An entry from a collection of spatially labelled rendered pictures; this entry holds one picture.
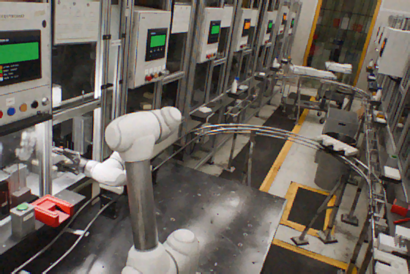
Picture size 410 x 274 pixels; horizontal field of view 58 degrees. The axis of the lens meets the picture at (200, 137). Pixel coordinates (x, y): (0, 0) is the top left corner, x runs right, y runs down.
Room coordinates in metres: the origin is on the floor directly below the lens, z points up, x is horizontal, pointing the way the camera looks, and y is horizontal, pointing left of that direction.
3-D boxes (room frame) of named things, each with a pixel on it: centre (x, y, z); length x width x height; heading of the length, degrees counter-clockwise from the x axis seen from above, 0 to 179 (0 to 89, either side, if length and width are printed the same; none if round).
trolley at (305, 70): (6.84, -1.86, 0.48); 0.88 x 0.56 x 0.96; 89
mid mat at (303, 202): (3.44, -1.26, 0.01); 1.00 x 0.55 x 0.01; 161
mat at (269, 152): (6.02, -1.35, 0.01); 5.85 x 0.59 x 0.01; 161
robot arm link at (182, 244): (1.37, 0.01, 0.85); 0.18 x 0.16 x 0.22; 142
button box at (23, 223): (1.28, 0.69, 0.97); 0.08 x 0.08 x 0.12; 71
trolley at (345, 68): (7.91, -2.66, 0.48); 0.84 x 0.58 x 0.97; 169
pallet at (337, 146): (3.12, -1.20, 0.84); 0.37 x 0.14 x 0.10; 39
